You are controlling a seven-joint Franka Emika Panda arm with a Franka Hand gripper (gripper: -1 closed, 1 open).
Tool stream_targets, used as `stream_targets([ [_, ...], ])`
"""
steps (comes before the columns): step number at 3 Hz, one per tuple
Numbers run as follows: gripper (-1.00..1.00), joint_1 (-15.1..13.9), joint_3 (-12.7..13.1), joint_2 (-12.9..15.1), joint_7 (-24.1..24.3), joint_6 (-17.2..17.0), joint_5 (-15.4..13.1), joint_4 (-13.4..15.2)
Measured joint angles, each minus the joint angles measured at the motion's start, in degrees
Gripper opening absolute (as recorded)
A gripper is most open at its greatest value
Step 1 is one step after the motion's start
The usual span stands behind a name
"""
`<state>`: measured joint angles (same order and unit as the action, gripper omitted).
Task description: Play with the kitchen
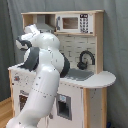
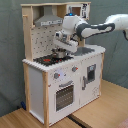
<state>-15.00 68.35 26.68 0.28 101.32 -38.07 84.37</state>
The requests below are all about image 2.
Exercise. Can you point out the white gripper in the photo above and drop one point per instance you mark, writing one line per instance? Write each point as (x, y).
(64, 42)

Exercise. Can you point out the small metal pot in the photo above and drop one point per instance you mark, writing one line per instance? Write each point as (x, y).
(58, 53)

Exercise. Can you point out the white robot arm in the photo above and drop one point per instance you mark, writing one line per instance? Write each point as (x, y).
(73, 24)

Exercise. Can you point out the wooden toy kitchen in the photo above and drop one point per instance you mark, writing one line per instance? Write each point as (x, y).
(38, 43)

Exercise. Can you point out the grey toy sink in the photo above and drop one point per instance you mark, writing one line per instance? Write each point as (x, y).
(82, 51)

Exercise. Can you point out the black toy stovetop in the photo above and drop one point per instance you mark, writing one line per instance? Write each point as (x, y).
(50, 60)

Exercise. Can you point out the right stove knob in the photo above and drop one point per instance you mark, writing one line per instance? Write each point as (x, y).
(74, 69)

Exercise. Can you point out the stove knob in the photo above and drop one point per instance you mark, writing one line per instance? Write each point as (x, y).
(74, 69)
(56, 75)

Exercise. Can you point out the grey range hood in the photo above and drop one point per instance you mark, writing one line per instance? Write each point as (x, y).
(48, 18)

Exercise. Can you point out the left stove knob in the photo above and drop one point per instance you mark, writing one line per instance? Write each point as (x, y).
(56, 75)

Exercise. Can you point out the white cabinet door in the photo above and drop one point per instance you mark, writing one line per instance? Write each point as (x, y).
(91, 71)

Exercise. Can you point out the toy oven door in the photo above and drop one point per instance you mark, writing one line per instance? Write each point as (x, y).
(63, 99)

